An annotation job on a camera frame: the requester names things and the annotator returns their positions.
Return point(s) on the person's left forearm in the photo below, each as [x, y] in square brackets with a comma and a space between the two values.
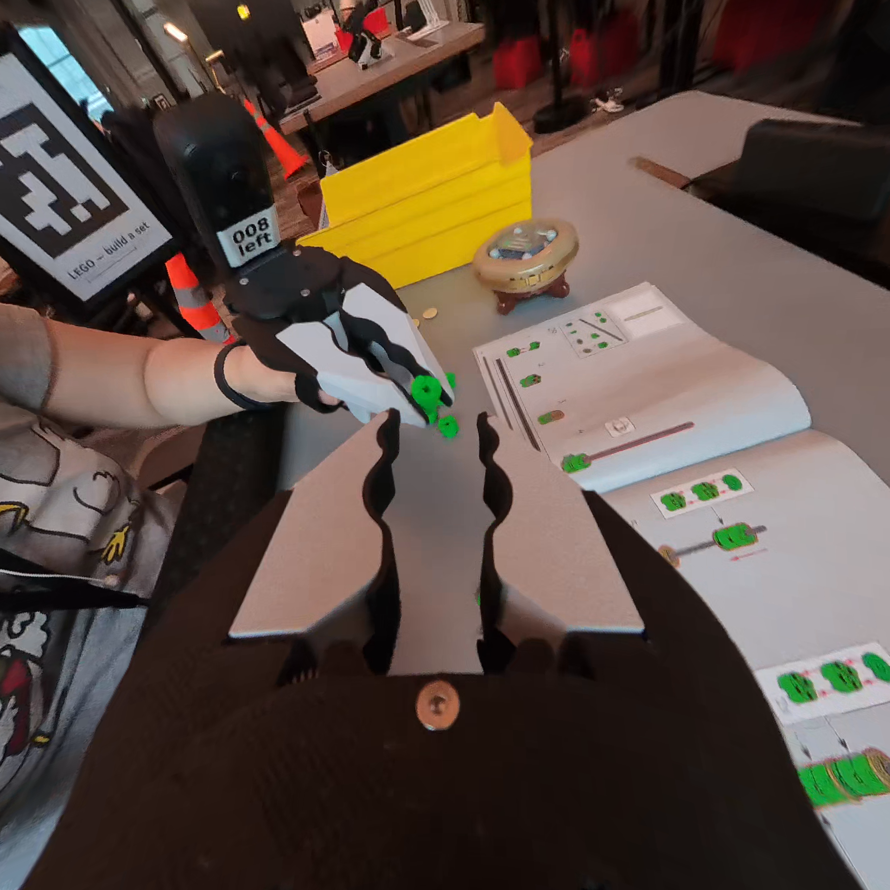
[139, 379]

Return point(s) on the orange traffic cone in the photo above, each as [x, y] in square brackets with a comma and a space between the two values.
[198, 306]
[278, 146]

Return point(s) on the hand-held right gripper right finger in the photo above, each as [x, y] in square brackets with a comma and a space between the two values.
[556, 556]

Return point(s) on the red storage bin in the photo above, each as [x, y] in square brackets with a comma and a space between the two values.
[601, 52]
[518, 62]

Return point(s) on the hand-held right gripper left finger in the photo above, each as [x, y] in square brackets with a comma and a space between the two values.
[313, 556]

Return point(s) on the person's left hand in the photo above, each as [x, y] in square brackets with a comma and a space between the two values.
[271, 382]

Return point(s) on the framed marker sign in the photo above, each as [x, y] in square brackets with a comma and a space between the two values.
[62, 188]

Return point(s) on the yellow plastic bin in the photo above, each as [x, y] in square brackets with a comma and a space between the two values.
[431, 201]

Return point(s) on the grey printed shirt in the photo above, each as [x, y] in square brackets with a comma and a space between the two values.
[55, 695]

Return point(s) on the white instruction booklet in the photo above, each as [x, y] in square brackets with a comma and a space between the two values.
[695, 389]

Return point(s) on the round gold brick model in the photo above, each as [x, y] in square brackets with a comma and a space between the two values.
[525, 257]

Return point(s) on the dark textured panel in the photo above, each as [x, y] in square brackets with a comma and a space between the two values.
[222, 500]

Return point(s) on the brown wooden strip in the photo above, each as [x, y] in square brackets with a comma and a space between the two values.
[660, 174]

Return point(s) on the black chair back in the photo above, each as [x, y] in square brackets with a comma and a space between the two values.
[813, 174]

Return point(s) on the grey background table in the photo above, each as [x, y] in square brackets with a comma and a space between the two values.
[389, 73]

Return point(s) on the black wristband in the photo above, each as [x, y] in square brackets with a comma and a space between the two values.
[226, 379]

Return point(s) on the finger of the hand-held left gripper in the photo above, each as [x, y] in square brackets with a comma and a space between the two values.
[396, 334]
[347, 386]

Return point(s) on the grey desk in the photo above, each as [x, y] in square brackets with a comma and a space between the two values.
[695, 208]

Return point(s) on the black and white toy robot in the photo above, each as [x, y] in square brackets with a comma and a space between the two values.
[365, 48]

